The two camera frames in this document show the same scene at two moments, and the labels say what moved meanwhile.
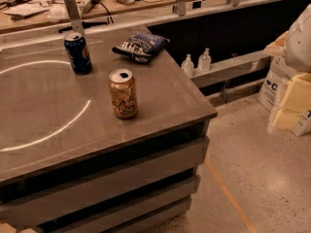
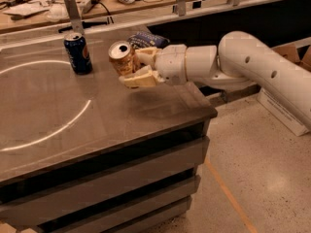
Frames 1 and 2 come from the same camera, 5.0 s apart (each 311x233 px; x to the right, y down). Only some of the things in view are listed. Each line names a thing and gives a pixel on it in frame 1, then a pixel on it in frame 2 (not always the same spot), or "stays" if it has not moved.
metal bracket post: (74, 14) stays
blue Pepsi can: (78, 53) stays
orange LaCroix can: (122, 93) -> (122, 57)
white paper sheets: (25, 9) stays
